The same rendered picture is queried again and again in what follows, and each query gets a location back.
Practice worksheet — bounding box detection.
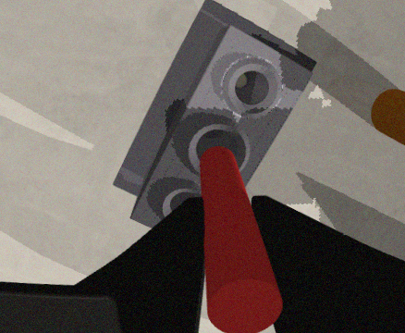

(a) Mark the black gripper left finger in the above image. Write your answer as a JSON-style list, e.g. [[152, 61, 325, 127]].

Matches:
[[0, 197, 205, 333]]

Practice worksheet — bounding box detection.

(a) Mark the orange cylinder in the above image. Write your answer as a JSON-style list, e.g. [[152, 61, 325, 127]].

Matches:
[[372, 89, 405, 144]]

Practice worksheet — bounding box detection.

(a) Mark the grey plate with three holes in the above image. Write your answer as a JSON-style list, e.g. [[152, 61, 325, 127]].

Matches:
[[129, 25, 313, 228]]

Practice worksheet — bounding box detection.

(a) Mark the red peg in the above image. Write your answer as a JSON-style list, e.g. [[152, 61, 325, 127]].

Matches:
[[200, 147, 284, 333]]

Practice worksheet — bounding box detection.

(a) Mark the grey base plate with two pins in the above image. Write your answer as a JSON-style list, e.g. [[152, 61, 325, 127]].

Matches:
[[114, 0, 316, 196]]

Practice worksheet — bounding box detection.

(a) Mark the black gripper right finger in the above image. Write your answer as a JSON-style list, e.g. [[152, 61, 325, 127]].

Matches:
[[252, 195, 405, 333]]

